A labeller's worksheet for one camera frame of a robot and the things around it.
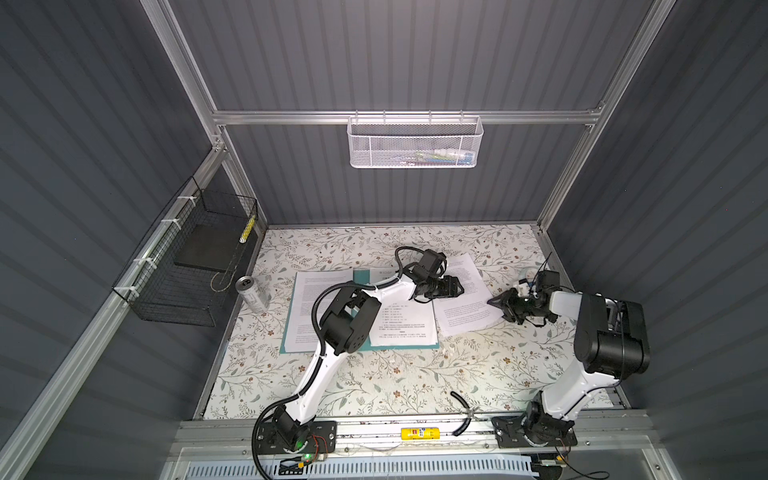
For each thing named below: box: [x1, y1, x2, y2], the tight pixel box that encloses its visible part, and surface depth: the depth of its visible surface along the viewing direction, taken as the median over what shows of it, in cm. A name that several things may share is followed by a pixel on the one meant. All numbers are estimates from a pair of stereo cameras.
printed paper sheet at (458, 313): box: [432, 252, 504, 337], surface depth 99 cm
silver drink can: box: [235, 275, 269, 314], surface depth 89 cm
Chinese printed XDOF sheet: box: [369, 300, 438, 347], surface depth 95 cm
